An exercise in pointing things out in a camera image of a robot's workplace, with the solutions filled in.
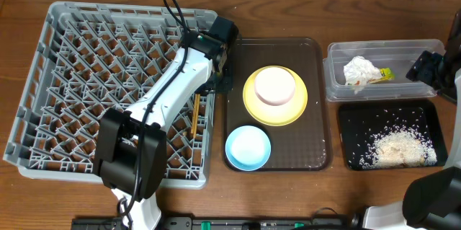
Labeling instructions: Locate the yellow round plate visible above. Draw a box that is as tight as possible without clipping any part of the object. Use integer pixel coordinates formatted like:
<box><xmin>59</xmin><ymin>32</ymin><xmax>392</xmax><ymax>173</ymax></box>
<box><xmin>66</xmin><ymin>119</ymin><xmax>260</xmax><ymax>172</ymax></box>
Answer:
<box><xmin>243</xmin><ymin>66</ymin><xmax>308</xmax><ymax>126</ymax></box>

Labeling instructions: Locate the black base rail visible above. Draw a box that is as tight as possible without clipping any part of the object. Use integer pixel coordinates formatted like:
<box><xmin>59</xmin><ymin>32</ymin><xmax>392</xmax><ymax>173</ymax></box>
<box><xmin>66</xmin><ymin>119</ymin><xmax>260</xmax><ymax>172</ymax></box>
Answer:
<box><xmin>71</xmin><ymin>217</ymin><xmax>350</xmax><ymax>230</ymax></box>

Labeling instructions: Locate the black rectangular tray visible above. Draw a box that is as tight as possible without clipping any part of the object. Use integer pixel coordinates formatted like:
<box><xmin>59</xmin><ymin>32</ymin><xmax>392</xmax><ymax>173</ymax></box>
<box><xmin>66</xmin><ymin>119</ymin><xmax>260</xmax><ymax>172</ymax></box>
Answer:
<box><xmin>338</xmin><ymin>99</ymin><xmax>448</xmax><ymax>171</ymax></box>

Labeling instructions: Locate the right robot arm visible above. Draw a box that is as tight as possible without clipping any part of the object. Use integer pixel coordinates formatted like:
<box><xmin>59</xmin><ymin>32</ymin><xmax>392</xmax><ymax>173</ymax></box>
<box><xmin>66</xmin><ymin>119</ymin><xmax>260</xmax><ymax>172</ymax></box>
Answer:
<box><xmin>357</xmin><ymin>12</ymin><xmax>460</xmax><ymax>230</ymax></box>

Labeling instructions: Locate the grey plastic dishwasher rack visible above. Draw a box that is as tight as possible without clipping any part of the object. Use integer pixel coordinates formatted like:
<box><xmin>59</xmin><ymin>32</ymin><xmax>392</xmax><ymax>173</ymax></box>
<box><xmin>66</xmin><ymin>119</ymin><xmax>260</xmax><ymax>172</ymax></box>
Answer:
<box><xmin>2</xmin><ymin>1</ymin><xmax>219</xmax><ymax>190</ymax></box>

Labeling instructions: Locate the white tissue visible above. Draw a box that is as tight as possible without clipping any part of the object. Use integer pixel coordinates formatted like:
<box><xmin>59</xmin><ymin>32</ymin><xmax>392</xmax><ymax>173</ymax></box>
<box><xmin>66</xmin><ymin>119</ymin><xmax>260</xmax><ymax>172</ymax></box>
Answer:
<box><xmin>343</xmin><ymin>56</ymin><xmax>382</xmax><ymax>94</ymax></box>

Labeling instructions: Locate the spilled rice pile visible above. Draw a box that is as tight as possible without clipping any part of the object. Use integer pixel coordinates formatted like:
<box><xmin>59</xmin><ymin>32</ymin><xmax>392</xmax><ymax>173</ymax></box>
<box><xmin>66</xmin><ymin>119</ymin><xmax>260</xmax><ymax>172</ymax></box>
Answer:
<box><xmin>359</xmin><ymin>108</ymin><xmax>437</xmax><ymax>169</ymax></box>

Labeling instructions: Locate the yellow green snack wrapper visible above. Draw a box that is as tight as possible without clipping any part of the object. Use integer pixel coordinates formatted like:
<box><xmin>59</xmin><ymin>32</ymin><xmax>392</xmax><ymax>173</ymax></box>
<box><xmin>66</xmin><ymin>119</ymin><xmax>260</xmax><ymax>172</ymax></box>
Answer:
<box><xmin>367</xmin><ymin>68</ymin><xmax>395</xmax><ymax>84</ymax></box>

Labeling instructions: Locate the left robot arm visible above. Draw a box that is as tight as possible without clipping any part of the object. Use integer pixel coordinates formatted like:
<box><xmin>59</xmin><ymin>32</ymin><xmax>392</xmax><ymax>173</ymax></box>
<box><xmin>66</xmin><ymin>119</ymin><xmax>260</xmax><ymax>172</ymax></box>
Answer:
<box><xmin>93</xmin><ymin>32</ymin><xmax>238</xmax><ymax>229</ymax></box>

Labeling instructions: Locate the dark brown serving tray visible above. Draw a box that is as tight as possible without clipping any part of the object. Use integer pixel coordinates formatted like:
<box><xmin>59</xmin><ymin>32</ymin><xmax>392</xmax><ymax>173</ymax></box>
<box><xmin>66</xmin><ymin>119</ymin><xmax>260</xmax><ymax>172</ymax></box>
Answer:
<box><xmin>223</xmin><ymin>38</ymin><xmax>331</xmax><ymax>172</ymax></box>

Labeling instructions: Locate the clear plastic bin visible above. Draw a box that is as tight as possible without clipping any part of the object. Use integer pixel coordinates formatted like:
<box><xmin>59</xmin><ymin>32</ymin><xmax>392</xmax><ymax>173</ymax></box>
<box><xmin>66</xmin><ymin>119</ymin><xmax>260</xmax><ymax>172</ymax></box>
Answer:
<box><xmin>323</xmin><ymin>39</ymin><xmax>444</xmax><ymax>102</ymax></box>

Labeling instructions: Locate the pink shallow bowl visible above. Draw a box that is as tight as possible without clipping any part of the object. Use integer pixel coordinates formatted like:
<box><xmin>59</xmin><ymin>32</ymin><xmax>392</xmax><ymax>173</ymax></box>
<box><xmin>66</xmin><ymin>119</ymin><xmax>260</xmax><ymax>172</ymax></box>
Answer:
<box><xmin>254</xmin><ymin>66</ymin><xmax>296</xmax><ymax>106</ymax></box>

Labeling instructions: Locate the light blue bowl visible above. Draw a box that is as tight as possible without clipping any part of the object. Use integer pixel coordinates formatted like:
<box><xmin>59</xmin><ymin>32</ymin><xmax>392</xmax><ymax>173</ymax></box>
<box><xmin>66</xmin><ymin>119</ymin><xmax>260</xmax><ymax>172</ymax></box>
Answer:
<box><xmin>225</xmin><ymin>125</ymin><xmax>272</xmax><ymax>172</ymax></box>

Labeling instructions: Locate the wooden chopstick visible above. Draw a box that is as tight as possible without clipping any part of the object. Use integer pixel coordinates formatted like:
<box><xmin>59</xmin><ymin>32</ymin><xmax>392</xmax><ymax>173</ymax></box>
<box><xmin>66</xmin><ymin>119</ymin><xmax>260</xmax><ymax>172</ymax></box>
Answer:
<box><xmin>189</xmin><ymin>94</ymin><xmax>200</xmax><ymax>139</ymax></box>
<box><xmin>192</xmin><ymin>94</ymin><xmax>202</xmax><ymax>139</ymax></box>

